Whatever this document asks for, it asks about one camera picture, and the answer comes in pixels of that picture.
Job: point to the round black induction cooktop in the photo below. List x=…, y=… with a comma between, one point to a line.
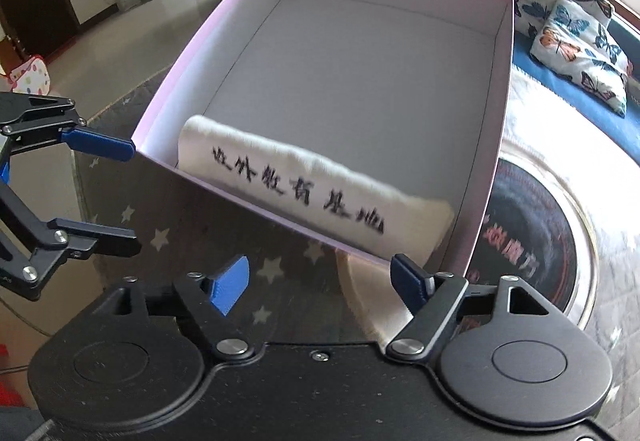
x=525, y=231

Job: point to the pink dotted bag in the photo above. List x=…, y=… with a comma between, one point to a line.
x=25, y=76

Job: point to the printed canvas shopping bag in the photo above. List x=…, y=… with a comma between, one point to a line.
x=300, y=181

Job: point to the grey star quilted table cover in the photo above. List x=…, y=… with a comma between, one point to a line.
x=200, y=221

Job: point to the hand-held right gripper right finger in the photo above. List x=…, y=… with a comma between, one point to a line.
x=407, y=278

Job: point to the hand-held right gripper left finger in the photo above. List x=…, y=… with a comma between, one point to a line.
x=230, y=286

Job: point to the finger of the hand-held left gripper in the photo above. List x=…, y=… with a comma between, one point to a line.
x=100, y=145
x=110, y=243

